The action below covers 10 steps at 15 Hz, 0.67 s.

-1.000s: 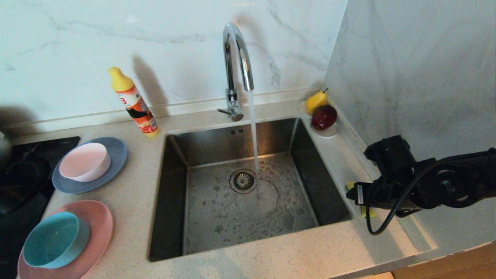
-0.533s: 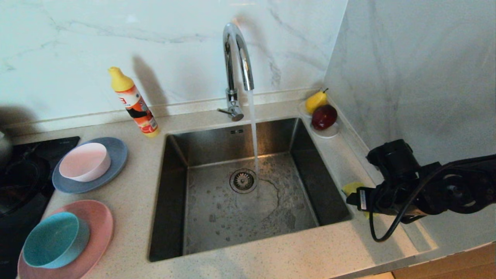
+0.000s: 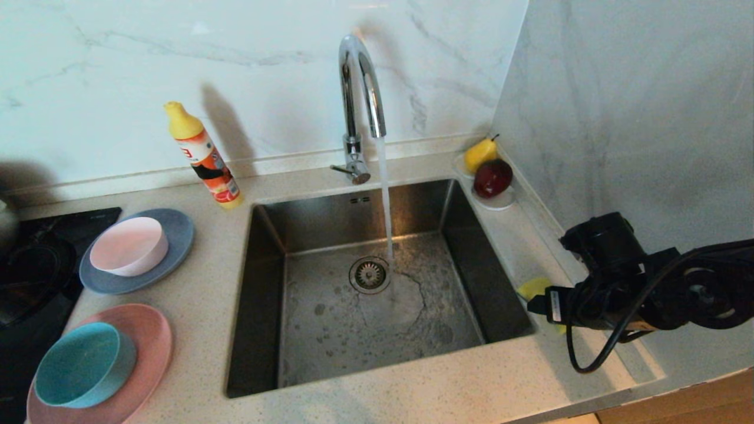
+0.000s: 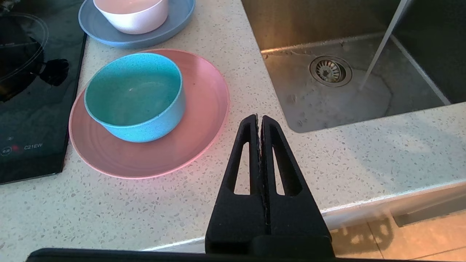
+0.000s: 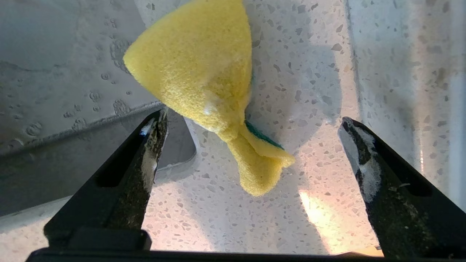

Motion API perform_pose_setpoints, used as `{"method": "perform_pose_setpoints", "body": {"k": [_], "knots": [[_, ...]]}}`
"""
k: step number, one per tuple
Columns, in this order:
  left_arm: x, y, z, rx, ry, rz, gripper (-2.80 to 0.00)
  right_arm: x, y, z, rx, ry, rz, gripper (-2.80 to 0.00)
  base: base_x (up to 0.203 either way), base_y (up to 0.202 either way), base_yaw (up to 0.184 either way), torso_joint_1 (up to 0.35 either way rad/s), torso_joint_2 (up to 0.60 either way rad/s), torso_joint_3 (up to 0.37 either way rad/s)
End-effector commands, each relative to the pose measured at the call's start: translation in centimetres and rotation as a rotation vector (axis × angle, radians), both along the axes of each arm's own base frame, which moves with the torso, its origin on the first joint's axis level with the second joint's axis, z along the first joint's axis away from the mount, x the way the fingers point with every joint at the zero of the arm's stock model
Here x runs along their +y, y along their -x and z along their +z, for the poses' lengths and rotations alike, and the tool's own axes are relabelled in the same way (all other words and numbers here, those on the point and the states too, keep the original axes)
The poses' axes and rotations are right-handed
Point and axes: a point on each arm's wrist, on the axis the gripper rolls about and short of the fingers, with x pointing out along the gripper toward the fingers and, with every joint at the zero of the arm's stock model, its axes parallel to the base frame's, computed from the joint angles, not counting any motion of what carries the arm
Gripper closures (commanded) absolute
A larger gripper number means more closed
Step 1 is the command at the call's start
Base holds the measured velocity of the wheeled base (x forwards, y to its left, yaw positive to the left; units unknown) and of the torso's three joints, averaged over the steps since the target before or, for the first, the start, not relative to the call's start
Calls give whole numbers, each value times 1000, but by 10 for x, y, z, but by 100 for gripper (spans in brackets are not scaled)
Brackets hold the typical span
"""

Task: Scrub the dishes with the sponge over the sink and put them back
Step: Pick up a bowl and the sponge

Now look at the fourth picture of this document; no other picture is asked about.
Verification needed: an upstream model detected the pink plate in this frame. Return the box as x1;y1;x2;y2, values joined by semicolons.
68;48;231;180

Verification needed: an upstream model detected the stainless steel sink basin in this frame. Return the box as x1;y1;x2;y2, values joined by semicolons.
240;0;466;134

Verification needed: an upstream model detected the running water stream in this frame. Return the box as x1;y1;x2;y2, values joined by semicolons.
358;0;412;91

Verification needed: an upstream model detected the pale pink bowl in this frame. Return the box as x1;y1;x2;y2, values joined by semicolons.
92;0;169;35

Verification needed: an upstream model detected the blue grey plate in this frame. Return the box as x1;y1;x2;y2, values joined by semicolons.
78;0;196;50

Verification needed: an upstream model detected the round metal drain strainer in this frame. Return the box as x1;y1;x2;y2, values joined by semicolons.
309;55;353;88

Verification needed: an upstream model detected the black induction cooktop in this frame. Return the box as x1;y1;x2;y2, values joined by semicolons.
0;0;88;186

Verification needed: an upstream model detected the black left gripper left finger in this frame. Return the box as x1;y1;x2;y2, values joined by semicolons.
205;114;270;254

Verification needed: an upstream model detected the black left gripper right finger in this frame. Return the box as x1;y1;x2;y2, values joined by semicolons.
259;115;335;255

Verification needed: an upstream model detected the teal bowl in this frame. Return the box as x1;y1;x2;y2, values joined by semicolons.
83;52;186;143

